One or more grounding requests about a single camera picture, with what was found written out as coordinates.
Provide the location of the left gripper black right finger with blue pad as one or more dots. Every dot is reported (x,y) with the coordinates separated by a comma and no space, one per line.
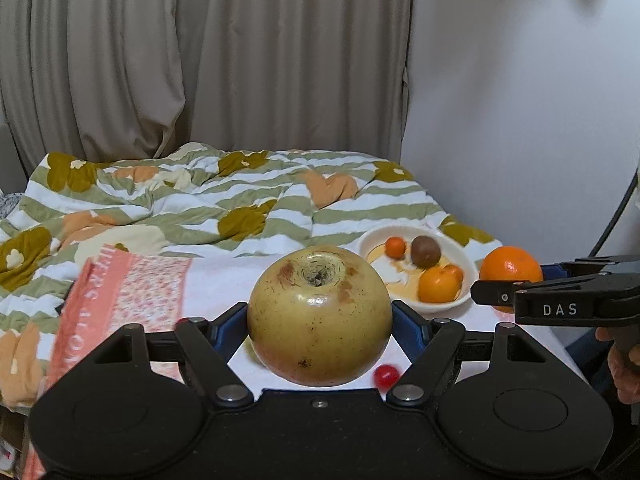
(414,333)

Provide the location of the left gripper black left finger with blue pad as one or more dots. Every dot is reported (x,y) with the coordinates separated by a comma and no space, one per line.
(224,334)

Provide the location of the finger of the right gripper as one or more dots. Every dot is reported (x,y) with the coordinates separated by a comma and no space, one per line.
(624,264)
(494,293)

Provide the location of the small textured mandarin orange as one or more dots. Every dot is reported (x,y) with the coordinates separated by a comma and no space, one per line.
(510,263)

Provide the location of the yellow orange fruit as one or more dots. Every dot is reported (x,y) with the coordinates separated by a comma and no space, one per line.
(440,284)

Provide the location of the brown kiwi fruit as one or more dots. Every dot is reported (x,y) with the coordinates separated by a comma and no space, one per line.
(425,252)

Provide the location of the tiny orange kumquat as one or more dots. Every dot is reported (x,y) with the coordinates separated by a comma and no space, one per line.
(395,247)

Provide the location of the large yellow apple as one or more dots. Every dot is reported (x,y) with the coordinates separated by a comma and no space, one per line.
(319,317)

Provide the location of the person's right hand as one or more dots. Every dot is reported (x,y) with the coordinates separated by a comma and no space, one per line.
(620,365)

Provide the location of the cream ceramic bowl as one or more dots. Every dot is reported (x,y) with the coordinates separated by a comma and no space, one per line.
(402,277)

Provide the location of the pink floral towel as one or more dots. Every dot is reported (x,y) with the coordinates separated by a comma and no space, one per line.
(116,288)

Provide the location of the green striped floral blanket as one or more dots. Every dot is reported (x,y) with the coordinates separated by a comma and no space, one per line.
(197,202)

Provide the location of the grey sofa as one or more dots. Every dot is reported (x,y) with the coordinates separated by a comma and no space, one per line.
(13,178)

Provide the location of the beige curtain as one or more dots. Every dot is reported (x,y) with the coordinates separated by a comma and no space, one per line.
(117,79)

